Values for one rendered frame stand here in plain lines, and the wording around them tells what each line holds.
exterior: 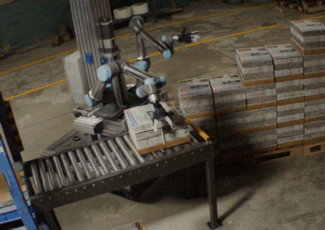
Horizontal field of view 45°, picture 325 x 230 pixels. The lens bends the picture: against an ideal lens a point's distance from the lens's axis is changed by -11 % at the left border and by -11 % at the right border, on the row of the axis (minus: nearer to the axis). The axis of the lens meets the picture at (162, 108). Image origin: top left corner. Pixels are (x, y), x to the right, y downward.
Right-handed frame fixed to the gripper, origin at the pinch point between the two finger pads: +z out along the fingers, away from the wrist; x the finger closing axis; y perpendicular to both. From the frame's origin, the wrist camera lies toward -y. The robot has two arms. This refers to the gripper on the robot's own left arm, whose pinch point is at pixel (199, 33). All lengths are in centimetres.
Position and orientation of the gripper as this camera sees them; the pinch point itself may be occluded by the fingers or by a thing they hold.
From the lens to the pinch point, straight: 393.6
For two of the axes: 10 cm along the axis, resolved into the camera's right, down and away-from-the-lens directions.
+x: -1.2, 5.6, -8.2
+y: 1.6, 8.2, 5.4
